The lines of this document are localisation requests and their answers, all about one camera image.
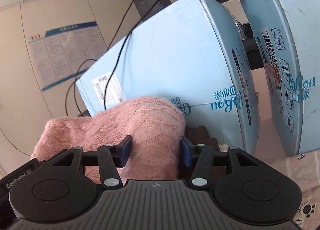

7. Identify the black cable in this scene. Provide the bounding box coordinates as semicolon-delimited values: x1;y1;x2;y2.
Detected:
64;0;186;118

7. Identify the white shipping label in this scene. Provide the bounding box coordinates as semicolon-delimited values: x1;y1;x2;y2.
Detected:
91;72;126;107

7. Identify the brown folded garment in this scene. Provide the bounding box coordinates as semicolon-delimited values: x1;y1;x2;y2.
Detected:
184;126;226;184

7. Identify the pink knitted sweater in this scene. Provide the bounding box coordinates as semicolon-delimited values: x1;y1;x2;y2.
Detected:
31;96;185;182

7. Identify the black power adapter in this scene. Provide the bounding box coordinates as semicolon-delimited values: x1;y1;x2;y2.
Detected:
133;0;171;21

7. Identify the large light blue box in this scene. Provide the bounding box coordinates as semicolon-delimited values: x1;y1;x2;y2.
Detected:
241;0;319;156

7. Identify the small light blue box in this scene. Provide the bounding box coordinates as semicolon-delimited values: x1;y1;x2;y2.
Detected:
76;0;259;154

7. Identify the striped cartoon bed sheet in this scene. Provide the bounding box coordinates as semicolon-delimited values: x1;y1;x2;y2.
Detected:
264;150;320;229

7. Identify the blue wall notice board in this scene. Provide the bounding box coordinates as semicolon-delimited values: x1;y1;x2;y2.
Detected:
28;21;107;91

